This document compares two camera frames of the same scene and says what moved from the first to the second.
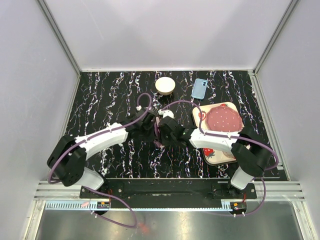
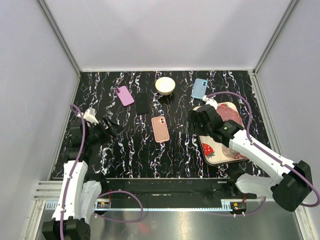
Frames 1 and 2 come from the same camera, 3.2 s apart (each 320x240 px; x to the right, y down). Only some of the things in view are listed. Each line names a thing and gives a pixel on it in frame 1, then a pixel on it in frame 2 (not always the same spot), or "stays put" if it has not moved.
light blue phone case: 198,91 stays put
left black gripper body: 148,131 to 98,134
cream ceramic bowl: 165,85 stays put
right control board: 240,206 stays put
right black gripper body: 167,140 to 199,128
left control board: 103,205 stays put
